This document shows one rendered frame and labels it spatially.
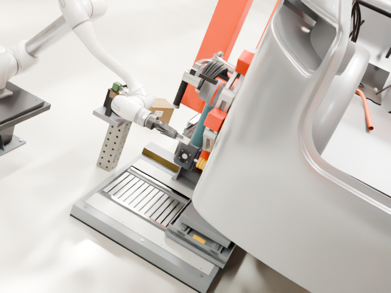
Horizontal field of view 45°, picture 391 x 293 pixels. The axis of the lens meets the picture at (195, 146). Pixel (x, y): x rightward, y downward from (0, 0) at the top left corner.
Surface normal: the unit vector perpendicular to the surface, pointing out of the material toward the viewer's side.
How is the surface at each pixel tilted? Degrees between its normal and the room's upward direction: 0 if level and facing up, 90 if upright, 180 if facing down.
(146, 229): 0
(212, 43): 90
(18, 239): 0
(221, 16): 90
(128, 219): 0
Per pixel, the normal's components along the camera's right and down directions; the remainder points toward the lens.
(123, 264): 0.36, -0.82
